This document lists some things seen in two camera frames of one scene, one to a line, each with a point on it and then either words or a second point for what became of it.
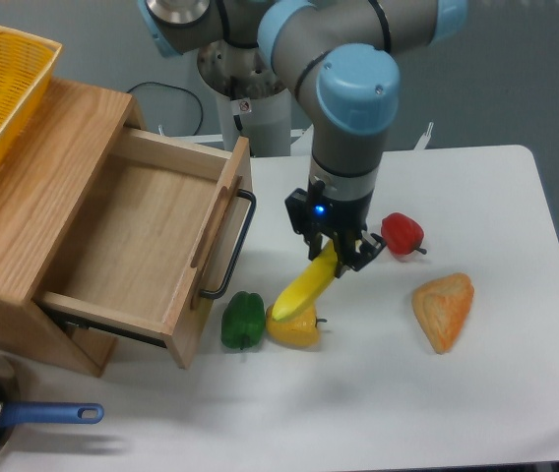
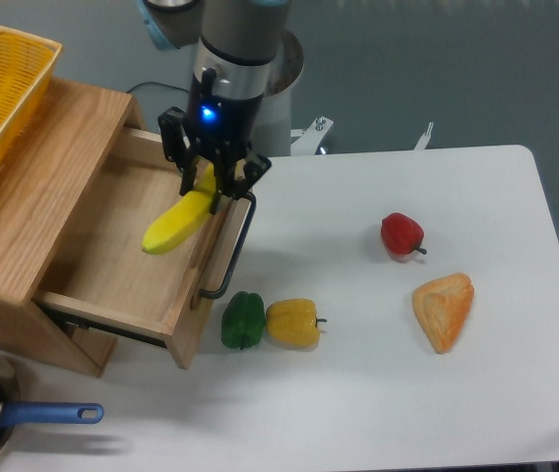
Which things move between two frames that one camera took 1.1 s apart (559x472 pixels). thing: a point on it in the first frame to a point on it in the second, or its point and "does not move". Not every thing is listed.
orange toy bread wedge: [441, 306] does not move
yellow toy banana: [303, 289] to [185, 215]
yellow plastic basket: [6, 78] does not move
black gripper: [313, 212] to [216, 122]
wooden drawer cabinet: [19, 228] does not move
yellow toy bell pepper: [297, 331] does not move
